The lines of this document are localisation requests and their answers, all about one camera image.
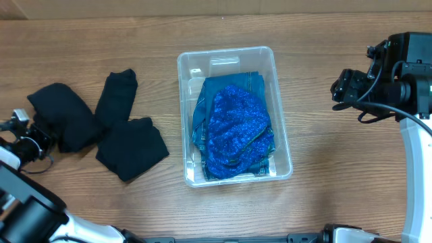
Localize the black garment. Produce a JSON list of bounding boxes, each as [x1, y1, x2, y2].
[[28, 83, 103, 153], [96, 117, 169, 182]]

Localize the blue denim jeans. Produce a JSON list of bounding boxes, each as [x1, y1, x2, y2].
[[192, 72, 267, 180]]

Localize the blue sequin fabric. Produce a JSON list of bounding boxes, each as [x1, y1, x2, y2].
[[205, 85, 275, 180]]

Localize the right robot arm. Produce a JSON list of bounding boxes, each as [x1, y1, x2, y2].
[[331, 32, 431, 242]]

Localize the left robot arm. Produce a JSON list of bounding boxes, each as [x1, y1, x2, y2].
[[1, 114, 144, 243]]

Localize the black rolled sock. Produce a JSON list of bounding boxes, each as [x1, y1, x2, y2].
[[95, 69, 138, 128]]

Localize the clear plastic storage bin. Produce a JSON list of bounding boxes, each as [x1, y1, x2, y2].
[[178, 46, 293, 188]]

